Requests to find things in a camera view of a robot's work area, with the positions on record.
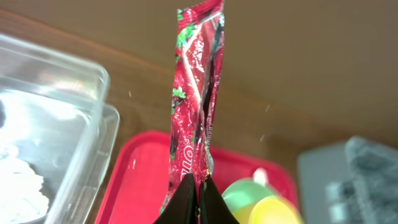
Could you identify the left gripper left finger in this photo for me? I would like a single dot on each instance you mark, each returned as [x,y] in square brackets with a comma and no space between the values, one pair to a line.
[182,206]

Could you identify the green bowl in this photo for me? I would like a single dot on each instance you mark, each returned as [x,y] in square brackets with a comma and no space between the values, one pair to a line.
[242,195]

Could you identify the yellow cup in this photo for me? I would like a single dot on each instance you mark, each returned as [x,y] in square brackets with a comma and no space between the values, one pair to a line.
[274,210]

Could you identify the grey dishwasher rack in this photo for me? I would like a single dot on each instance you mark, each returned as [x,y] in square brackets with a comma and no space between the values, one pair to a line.
[349,182]

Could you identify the clear plastic waste bin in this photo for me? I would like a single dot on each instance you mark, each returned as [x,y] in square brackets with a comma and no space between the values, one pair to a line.
[53,110]

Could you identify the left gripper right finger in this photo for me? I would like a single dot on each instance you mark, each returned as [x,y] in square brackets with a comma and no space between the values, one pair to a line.
[213,209]

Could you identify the large white napkin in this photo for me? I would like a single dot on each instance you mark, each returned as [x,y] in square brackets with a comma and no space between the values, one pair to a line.
[21,198]

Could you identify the red snack wrapper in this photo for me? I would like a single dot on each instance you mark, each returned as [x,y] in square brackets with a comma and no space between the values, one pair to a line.
[198,64]

